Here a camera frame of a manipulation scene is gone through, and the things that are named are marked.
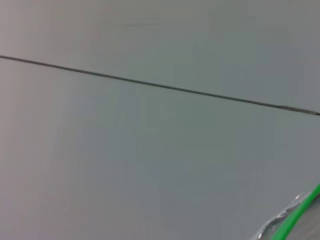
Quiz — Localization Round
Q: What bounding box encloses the translucent document bag green zip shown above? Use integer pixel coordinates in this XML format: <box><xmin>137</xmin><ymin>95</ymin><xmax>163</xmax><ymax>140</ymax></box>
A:
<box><xmin>254</xmin><ymin>182</ymin><xmax>320</xmax><ymax>240</ymax></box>

